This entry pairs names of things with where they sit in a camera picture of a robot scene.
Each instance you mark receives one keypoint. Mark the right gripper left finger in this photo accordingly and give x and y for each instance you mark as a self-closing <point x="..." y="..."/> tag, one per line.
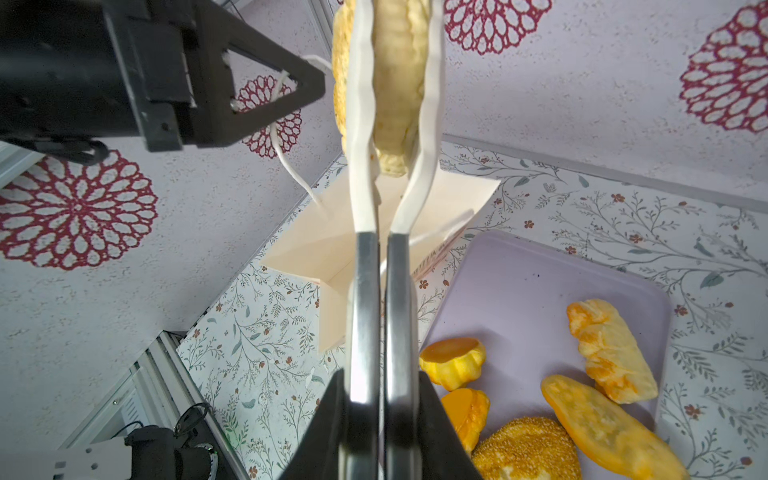
<point x="317" y="455"/>

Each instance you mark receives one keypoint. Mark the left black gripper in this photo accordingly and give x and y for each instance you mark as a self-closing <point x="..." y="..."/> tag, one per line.
<point x="74" y="73"/>

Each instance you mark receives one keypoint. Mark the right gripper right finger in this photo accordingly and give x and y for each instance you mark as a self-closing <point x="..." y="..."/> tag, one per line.
<point x="443" y="456"/>

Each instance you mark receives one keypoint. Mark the large sesame bread loaf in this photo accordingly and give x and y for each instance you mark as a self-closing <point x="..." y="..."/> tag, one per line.
<point x="528" y="448"/>

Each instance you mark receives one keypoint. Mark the round pale bread bun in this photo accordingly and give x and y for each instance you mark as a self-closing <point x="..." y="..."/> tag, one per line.
<point x="400" y="43"/>

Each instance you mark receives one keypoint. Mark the printed paper bag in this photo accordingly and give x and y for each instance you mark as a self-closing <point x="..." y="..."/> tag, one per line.
<point x="319" y="245"/>

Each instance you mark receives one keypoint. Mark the orange elongated bread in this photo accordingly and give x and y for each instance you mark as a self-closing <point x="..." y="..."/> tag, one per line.
<point x="467" y="410"/>

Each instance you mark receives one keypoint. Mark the oval golden bread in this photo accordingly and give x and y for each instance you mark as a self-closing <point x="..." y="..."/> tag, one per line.
<point x="607" y="434"/>

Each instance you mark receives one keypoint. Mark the small yellow croissant piece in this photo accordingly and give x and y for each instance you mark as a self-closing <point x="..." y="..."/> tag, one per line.
<point x="453" y="363"/>

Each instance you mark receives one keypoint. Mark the lavender tray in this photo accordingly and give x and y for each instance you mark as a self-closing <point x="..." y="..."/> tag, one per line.
<point x="512" y="295"/>

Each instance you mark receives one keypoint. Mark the flaky yellow pastry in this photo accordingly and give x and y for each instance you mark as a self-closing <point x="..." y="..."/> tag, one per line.
<point x="612" y="355"/>

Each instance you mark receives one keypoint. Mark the floral table mat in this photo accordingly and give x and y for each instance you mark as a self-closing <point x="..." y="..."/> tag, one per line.
<point x="253" y="353"/>

